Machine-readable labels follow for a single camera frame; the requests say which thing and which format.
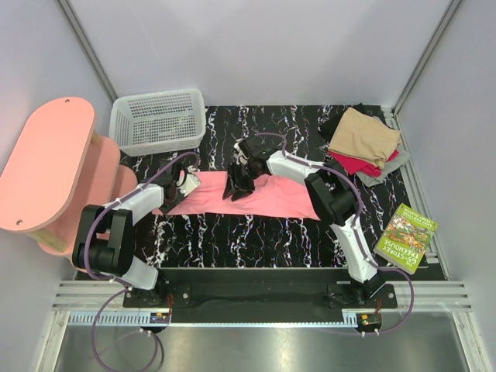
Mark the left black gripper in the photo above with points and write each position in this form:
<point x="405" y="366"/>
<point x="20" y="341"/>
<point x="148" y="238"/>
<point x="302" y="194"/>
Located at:
<point x="166" y="208"/>

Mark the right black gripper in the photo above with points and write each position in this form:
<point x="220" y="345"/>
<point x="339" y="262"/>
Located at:
<point x="234" y="182"/>

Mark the pink t-shirt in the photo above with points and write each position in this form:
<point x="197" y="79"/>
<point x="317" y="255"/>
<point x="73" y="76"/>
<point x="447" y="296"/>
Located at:
<point x="274" y="196"/>

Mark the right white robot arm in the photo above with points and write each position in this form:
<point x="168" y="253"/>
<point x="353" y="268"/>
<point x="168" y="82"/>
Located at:
<point x="334" y="200"/>

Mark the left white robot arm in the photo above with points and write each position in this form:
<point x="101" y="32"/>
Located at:
<point x="105" y="240"/>

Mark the white plastic mesh basket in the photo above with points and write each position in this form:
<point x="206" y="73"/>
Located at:
<point x="159" y="122"/>

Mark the black folded t-shirt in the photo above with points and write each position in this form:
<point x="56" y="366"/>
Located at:
<point x="328" y="128"/>

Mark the pink three-tier shelf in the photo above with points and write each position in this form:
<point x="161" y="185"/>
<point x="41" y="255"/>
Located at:
<point x="57" y="167"/>

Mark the magenta folded t-shirt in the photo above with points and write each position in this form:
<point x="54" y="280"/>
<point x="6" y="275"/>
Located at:
<point x="353" y="165"/>

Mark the tan folded t-shirt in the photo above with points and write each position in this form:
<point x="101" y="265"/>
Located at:
<point x="364" y="138"/>

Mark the grey folded t-shirt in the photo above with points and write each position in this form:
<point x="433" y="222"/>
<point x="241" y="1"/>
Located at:
<point x="392" y="165"/>

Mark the green treehouse book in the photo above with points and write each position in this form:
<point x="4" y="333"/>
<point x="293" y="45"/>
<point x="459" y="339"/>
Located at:
<point x="406" y="238"/>

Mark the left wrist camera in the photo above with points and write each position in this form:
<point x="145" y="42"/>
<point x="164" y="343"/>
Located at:
<point x="185" y="179"/>

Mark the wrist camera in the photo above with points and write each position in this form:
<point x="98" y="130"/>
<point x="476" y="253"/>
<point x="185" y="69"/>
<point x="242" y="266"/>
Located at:
<point x="185" y="179"/>
<point x="252" y="149"/>

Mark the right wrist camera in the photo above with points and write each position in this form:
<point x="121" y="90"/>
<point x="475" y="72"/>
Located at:
<point x="252" y="149"/>

